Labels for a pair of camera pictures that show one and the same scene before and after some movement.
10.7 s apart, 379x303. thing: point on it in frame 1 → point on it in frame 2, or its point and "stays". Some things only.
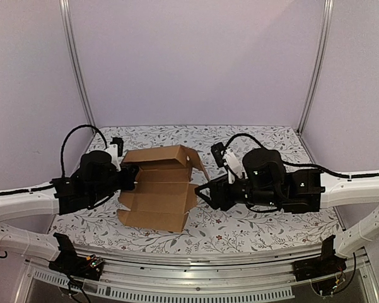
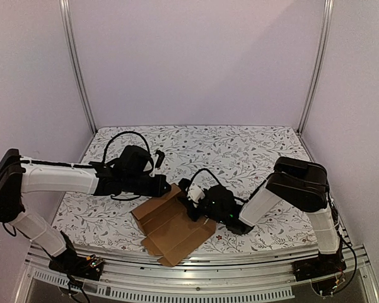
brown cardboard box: (164, 192) → (168, 230)
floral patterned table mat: (208, 228) stays
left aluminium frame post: (69, 47) stays
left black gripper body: (126, 184) → (156, 191)
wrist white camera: (234, 167) → (195, 193)
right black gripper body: (215, 194) → (192, 207)
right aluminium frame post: (326, 28) stays
